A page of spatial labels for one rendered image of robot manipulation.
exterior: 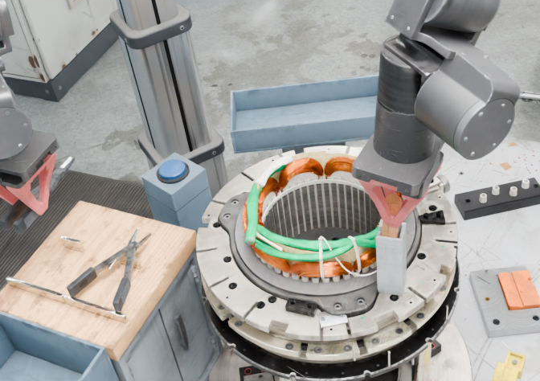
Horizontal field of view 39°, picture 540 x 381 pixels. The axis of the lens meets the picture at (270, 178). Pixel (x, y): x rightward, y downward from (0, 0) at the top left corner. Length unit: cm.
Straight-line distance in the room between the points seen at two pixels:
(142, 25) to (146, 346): 50
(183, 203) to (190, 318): 17
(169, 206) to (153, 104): 22
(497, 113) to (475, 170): 87
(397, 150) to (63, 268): 50
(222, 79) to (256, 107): 194
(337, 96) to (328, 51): 204
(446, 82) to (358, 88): 63
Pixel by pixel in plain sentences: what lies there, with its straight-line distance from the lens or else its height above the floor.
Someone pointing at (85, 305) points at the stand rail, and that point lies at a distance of 95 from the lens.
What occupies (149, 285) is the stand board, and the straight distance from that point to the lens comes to 96.
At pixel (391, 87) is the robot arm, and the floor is 138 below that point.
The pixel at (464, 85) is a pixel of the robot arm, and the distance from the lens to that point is 62.
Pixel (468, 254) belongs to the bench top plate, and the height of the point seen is 78.
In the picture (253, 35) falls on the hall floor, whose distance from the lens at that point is 345.
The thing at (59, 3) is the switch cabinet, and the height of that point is 36.
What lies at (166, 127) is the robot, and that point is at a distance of 131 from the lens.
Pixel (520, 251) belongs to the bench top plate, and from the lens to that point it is 135.
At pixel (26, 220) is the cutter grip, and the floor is 119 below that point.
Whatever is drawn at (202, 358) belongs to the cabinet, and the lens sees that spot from 117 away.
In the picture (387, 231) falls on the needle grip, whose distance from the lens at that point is 80.
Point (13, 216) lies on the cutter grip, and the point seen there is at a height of 119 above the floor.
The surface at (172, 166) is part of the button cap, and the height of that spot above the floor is 104.
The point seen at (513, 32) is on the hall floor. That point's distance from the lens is 339.
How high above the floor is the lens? 177
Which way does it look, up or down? 42 degrees down
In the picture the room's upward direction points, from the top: 9 degrees counter-clockwise
